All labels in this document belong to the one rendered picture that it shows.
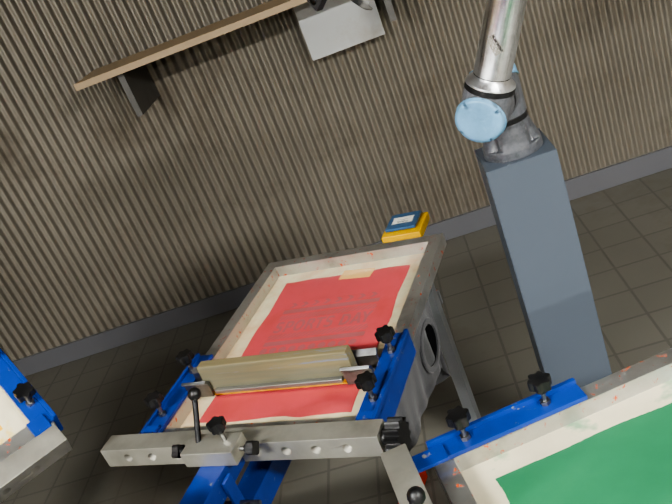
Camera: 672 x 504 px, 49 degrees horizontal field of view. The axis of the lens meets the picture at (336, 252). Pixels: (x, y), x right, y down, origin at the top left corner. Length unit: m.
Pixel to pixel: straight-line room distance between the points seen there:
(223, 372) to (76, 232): 2.79
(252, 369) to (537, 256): 0.80
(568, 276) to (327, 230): 2.38
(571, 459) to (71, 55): 3.38
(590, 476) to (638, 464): 0.08
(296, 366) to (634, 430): 0.74
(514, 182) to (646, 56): 2.41
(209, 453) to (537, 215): 1.01
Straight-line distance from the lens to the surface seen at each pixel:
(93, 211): 4.42
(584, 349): 2.20
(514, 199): 1.93
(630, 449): 1.39
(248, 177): 4.15
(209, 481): 1.52
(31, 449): 1.72
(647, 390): 1.49
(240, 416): 1.80
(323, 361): 1.68
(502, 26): 1.68
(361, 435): 1.44
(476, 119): 1.74
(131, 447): 1.75
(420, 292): 1.89
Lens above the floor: 1.93
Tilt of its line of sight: 25 degrees down
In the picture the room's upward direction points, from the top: 22 degrees counter-clockwise
